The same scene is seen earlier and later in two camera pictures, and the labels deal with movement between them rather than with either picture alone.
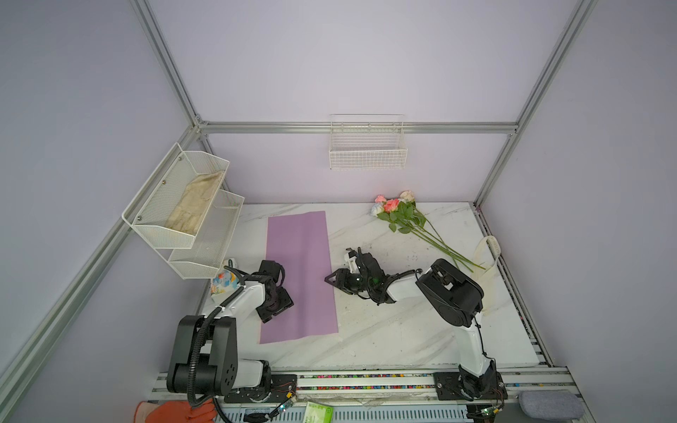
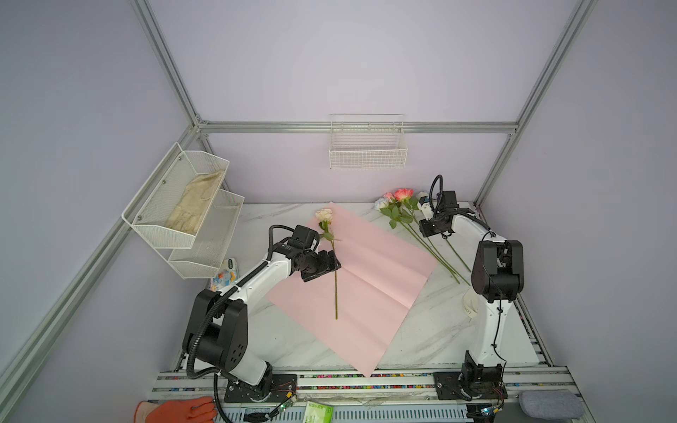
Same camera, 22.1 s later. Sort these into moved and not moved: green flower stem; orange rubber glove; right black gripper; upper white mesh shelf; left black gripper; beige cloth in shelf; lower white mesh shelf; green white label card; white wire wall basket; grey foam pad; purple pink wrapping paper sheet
Moved: purple pink wrapping paper sheet; right black gripper; left black gripper; green flower stem
Not moved: orange rubber glove; lower white mesh shelf; beige cloth in shelf; grey foam pad; white wire wall basket; upper white mesh shelf; green white label card
